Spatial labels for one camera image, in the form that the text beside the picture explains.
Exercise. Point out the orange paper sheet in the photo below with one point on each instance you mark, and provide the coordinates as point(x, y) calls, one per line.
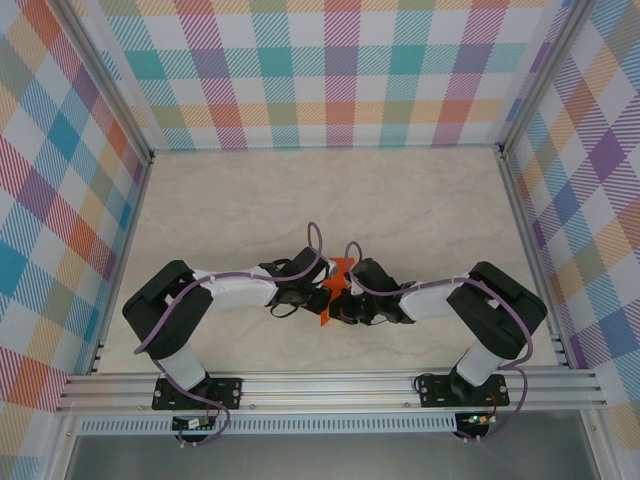
point(336, 290)

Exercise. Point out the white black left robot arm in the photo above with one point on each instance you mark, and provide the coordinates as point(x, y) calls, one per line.
point(165, 310)

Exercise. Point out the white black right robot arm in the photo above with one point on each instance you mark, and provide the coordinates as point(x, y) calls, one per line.
point(500, 310)

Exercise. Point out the small right circuit board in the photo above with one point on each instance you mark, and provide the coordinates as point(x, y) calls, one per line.
point(477, 419)

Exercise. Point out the small circuit board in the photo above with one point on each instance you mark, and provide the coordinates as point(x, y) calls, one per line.
point(477, 419)
point(192, 424)

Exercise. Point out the small left circuit board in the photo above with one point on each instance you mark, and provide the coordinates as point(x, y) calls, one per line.
point(192, 424)

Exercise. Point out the long aluminium mounting rail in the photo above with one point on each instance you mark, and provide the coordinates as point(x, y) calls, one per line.
point(325, 390)

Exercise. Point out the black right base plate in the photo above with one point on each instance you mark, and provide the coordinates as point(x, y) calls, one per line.
point(432, 392)

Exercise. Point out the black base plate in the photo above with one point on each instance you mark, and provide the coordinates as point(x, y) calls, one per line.
point(432, 392)
point(227, 392)

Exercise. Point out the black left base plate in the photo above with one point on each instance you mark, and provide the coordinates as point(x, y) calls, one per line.
point(227, 392)

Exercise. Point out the aluminium side rail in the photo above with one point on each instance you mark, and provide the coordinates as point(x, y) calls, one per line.
point(535, 265)
point(122, 265)

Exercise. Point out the aluminium frame post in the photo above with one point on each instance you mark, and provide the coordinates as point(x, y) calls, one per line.
point(545, 80)
point(105, 80)

